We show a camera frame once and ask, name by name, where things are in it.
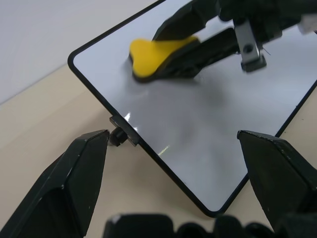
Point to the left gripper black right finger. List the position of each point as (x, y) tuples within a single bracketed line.
[(280, 173)]

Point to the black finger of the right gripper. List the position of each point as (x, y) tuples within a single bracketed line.
[(188, 19)]

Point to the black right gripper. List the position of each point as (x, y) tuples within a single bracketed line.
[(267, 15)]

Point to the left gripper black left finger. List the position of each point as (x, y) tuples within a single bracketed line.
[(57, 188)]

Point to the yellow whiteboard eraser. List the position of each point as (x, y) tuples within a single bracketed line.
[(146, 57)]

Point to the black whiteboard edge clip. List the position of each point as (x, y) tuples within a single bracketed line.
[(126, 130)]

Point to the silver metal bracket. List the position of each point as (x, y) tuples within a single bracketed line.
[(245, 37)]

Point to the whiteboard with black frame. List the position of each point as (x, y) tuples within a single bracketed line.
[(185, 119)]

